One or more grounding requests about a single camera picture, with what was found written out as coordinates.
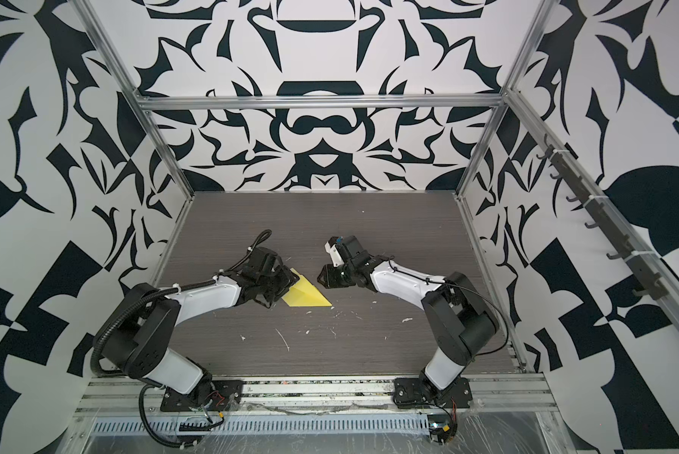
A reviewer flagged yellow square paper sheet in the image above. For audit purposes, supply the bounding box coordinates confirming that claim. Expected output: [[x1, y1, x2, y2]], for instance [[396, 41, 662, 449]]
[[282, 269, 332, 308]]

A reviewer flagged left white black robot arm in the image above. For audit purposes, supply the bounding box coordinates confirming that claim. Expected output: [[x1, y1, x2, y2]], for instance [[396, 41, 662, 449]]
[[90, 246, 300, 403]]

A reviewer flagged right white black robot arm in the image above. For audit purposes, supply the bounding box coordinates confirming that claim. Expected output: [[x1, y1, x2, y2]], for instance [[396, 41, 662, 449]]
[[318, 236, 500, 392]]

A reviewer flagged small green-lit electronics box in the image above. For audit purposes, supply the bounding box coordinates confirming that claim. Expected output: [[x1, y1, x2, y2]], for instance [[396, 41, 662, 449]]
[[428, 414, 457, 445]]

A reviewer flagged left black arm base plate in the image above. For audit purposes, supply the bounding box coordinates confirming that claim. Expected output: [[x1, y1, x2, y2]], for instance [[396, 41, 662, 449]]
[[160, 379, 245, 412]]

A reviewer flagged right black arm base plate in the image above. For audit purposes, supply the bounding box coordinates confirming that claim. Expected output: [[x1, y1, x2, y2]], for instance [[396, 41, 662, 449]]
[[392, 376, 473, 410]]

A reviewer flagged left black corrugated cable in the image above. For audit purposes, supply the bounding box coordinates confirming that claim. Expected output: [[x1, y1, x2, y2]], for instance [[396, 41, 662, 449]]
[[137, 384, 227, 449]]

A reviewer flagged aluminium front rail frame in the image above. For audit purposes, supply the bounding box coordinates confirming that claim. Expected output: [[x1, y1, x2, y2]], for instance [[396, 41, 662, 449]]
[[75, 374, 558, 416]]

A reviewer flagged white slotted cable duct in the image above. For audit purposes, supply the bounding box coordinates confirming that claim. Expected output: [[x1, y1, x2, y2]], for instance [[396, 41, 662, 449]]
[[92, 414, 431, 436]]

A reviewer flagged black wall hook rail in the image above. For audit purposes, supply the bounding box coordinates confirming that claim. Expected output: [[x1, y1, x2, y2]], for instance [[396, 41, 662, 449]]
[[537, 134, 670, 301]]

